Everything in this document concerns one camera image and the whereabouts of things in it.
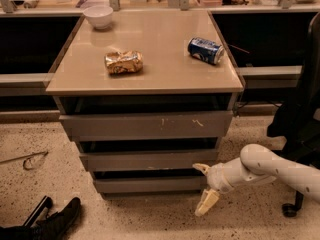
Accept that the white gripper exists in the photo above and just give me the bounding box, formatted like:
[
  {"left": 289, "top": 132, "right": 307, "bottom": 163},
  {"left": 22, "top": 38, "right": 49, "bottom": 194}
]
[{"left": 193, "top": 163, "right": 234, "bottom": 217}]

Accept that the grey bottom drawer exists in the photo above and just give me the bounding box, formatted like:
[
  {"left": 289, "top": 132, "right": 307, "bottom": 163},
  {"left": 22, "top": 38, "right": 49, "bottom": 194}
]
[{"left": 94, "top": 176, "right": 206, "bottom": 194}]

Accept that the grey drawer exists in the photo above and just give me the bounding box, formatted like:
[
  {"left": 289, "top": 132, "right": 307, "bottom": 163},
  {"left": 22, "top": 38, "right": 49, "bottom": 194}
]
[
  {"left": 94, "top": 176, "right": 206, "bottom": 194},
  {"left": 79, "top": 149, "right": 218, "bottom": 171},
  {"left": 60, "top": 111, "right": 232, "bottom": 142}
]

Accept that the black robot base with wheels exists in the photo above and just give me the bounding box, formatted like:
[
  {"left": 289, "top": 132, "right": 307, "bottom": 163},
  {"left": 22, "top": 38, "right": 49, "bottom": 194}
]
[{"left": 266, "top": 12, "right": 320, "bottom": 218}]

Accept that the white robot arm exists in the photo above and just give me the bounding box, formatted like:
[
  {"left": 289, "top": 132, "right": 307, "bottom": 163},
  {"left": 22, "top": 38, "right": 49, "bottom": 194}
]
[{"left": 193, "top": 144, "right": 320, "bottom": 216}]

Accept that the grey top drawer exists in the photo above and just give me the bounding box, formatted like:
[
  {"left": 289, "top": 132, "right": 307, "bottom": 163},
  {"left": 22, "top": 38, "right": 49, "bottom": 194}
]
[{"left": 60, "top": 111, "right": 232, "bottom": 142}]

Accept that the grey middle drawer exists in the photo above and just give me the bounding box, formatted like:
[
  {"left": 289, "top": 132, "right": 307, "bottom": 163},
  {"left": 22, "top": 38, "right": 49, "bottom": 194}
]
[{"left": 79, "top": 149, "right": 218, "bottom": 171}]

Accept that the grey drawer cabinet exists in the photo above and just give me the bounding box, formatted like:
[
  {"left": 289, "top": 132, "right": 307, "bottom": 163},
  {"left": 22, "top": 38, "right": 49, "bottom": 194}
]
[{"left": 47, "top": 10, "right": 243, "bottom": 184}]

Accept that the blue soda can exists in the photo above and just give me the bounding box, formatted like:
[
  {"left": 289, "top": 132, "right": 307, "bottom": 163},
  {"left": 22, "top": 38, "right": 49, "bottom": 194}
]
[{"left": 187, "top": 37, "right": 224, "bottom": 65}]

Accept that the crushed golden chip bag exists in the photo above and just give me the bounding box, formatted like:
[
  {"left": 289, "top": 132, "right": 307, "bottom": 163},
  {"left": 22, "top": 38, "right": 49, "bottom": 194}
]
[{"left": 104, "top": 51, "right": 143, "bottom": 75}]

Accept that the black shoe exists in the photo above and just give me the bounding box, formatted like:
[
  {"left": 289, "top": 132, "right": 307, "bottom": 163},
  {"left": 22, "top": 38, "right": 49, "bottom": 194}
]
[{"left": 32, "top": 197, "right": 81, "bottom": 240}]

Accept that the black flat device on floor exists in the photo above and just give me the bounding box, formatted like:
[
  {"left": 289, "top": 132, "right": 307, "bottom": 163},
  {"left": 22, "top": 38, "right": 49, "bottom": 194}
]
[{"left": 23, "top": 196, "right": 53, "bottom": 227}]

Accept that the white bowl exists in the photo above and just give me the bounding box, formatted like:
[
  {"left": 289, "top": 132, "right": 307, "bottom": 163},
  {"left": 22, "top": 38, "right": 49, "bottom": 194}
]
[{"left": 83, "top": 5, "right": 113, "bottom": 29}]

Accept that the metal rod with cable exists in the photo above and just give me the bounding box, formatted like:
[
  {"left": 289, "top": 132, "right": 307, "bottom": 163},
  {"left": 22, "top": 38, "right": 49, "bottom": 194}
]
[{"left": 0, "top": 151, "right": 49, "bottom": 171}]

